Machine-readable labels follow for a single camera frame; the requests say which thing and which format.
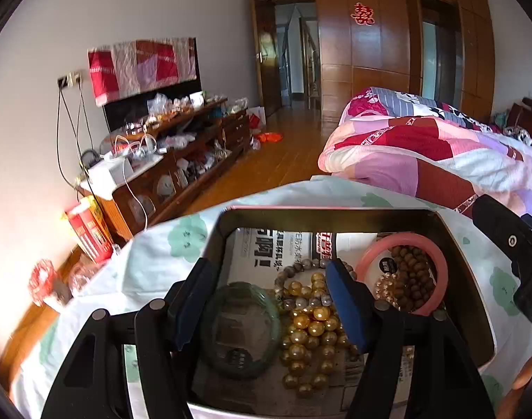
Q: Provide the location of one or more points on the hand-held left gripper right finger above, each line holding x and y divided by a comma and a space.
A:
346, 310

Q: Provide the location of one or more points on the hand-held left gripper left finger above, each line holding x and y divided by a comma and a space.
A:
192, 310

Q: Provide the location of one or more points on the pink bangle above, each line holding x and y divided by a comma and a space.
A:
364, 262

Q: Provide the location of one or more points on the green jade bangle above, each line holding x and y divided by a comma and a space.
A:
244, 287

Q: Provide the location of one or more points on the pink tin box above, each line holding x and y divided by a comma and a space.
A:
292, 218

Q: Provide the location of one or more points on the person's right hand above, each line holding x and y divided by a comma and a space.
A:
528, 371

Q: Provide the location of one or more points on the white green printed tablecloth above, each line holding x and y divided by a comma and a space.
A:
161, 244

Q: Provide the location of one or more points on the printed paper liner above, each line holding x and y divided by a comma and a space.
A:
257, 253

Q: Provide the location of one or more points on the black white patterned pillow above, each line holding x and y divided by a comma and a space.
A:
525, 137

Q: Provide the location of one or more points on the pink patchwork quilt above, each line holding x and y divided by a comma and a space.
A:
423, 148

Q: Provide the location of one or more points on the clear plastic bag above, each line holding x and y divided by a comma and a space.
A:
85, 279

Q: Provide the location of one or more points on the wooden headboard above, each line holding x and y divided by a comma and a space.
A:
530, 111

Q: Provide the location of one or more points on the red yellow paper bag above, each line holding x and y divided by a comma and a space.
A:
89, 231

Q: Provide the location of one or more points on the wooden television cabinet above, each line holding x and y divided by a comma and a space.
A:
148, 183

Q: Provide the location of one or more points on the waste bin with red liner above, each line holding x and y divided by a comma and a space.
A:
48, 283

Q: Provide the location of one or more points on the white cardboard box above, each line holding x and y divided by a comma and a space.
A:
109, 174

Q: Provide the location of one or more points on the orange plastic bag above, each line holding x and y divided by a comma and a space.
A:
269, 137

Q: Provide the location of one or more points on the wooden wardrobe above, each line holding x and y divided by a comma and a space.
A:
370, 74

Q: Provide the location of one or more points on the red white shopping bag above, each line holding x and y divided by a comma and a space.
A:
257, 118

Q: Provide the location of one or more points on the black television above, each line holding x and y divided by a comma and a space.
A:
130, 111

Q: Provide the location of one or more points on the red patchwork cover cloth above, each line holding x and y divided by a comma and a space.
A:
139, 65

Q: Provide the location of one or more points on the red paper decoration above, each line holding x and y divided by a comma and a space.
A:
363, 14

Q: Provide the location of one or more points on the wooden door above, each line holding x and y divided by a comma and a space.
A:
266, 61

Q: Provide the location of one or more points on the wall socket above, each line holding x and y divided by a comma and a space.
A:
69, 79

